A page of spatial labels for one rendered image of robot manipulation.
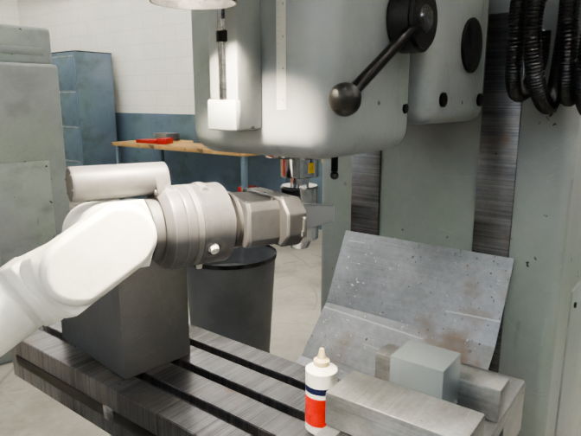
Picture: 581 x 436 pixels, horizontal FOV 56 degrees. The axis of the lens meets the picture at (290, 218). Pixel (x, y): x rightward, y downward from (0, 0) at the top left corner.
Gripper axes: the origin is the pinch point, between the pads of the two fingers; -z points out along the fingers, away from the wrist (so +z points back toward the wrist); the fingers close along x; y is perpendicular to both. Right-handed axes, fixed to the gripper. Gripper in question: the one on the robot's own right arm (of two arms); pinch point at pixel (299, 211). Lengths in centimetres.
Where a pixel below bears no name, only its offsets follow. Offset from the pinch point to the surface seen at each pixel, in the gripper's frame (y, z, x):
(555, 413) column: 41, -51, -7
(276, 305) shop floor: 122, -148, 243
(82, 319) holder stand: 21.8, 19.3, 34.1
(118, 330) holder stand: 19.9, 16.8, 22.5
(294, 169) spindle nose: -5.5, 1.9, -1.6
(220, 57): -17.3, 12.4, -4.2
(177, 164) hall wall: 66, -230, 624
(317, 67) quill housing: -16.3, 5.6, -10.9
